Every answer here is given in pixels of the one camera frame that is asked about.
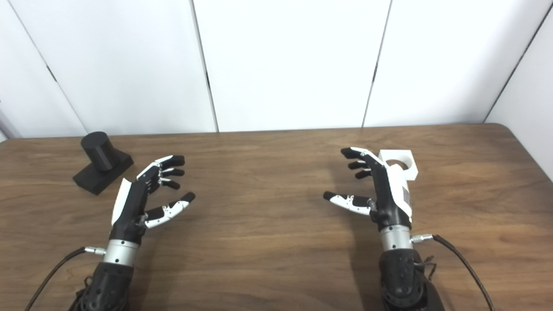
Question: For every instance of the white square piece with hole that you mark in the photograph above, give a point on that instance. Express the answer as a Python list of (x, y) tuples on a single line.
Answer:
[(412, 172)]

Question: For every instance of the white and black right hand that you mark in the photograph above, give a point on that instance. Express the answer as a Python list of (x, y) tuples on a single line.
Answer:
[(389, 203)]

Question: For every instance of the black peg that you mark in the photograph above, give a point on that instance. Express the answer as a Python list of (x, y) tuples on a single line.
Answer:
[(101, 151)]

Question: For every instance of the white and black left hand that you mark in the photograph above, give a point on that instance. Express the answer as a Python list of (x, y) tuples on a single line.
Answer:
[(129, 207)]

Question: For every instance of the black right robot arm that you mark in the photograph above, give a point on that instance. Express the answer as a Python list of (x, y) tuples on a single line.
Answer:
[(402, 280)]

